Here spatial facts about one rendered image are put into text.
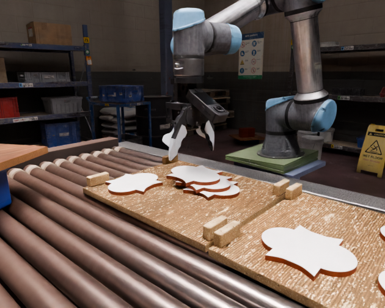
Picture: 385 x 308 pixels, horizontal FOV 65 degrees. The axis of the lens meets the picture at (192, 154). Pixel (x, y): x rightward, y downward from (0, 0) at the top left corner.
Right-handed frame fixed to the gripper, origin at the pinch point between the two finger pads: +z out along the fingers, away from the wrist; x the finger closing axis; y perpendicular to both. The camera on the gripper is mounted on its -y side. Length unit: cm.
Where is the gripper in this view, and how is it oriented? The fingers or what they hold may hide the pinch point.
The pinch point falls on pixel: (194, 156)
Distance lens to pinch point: 78.5
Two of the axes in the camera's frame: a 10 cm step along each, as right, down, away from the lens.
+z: 0.0, 9.7, 2.6
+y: -6.8, -1.9, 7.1
